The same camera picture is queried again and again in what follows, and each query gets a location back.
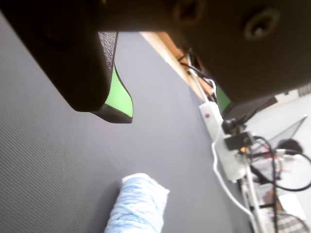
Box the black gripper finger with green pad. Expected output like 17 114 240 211
0 0 135 124
167 0 311 121

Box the light blue yarn-wrapped block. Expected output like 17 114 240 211
104 172 171 233

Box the small black adapter box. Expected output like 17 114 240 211
223 131 255 151

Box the white power strip red switch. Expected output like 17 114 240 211
198 101 246 183

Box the thin white cable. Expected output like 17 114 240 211
210 123 259 233

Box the thin black cable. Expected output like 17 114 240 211
252 136 311 233

